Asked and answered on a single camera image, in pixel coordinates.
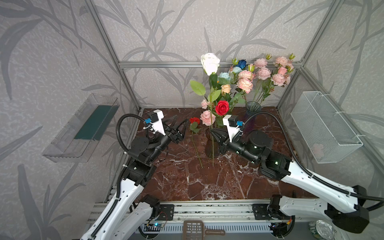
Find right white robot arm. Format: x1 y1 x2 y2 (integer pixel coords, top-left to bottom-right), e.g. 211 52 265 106
211 115 384 234

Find pink rose bud stem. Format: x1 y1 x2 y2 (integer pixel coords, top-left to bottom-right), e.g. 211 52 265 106
278 67 288 76

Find pale pink peony stem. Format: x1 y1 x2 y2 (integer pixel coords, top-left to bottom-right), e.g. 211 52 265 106
261 74 291 102
254 54 272 103

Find peach rose bud stem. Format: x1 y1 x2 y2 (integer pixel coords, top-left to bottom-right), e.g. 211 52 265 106
221 84 231 96

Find single red rose stem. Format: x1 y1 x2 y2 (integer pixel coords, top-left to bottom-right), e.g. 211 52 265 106
215 100 230 116

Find small red rose spray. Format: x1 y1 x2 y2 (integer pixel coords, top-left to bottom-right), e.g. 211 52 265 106
190 117 204 168

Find large white rose stem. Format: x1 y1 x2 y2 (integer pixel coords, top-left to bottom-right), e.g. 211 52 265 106
189 52 222 168

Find purple glass vase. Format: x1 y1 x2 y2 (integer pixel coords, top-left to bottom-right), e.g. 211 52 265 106
243 101 262 135

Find white wire basket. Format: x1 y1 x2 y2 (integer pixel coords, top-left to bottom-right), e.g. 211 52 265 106
291 91 364 164

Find clear plastic tray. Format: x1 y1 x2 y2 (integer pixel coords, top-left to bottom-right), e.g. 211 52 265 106
43 94 120 163

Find white pink-edged rose stem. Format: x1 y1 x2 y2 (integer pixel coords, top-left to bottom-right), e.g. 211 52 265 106
274 54 296 71

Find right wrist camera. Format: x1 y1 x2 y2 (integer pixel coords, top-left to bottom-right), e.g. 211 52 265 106
223 115 245 143

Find light pink rose stem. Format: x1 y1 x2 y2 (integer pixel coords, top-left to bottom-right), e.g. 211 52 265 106
200 100 216 127

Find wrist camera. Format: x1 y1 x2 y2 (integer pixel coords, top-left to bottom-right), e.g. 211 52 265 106
223 115 245 143
143 110 166 136

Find pale blue flower stem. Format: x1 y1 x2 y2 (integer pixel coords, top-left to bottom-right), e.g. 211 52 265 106
218 58 243 85

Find blue rose stem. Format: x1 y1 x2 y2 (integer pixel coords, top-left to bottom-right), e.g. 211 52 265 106
236 60 247 70

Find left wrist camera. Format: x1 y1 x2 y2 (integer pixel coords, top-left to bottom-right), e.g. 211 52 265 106
143 110 166 136

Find pink-edged rose spray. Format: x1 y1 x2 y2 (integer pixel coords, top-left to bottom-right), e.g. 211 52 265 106
229 65 255 103

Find metal tin can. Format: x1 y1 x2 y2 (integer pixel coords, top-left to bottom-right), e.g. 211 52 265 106
309 220 335 240

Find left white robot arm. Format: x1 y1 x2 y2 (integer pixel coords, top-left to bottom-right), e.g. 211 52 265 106
82 110 189 240

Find dark red glass vase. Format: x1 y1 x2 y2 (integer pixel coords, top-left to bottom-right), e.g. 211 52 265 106
205 129 220 159

